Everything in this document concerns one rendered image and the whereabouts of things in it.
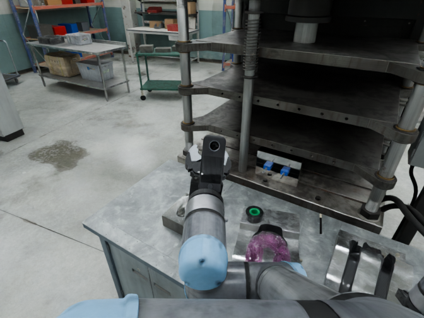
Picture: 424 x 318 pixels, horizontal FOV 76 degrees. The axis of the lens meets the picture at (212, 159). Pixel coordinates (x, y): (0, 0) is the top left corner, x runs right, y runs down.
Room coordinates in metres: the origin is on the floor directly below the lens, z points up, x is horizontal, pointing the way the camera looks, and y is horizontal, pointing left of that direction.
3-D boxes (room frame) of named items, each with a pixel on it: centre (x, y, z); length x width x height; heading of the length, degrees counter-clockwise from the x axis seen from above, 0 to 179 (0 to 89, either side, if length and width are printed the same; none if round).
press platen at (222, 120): (1.65, -0.54, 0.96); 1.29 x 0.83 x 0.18; 58
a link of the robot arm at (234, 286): (0.30, 0.00, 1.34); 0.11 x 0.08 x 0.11; 89
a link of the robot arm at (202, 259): (0.30, 0.01, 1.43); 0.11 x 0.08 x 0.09; 179
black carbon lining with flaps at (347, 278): (0.58, -0.55, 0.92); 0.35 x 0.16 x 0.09; 148
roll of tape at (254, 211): (0.90, -0.19, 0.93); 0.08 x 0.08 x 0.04
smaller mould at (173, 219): (1.00, 0.13, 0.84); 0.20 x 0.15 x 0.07; 148
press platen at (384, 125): (1.65, -0.54, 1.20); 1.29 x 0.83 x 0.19; 58
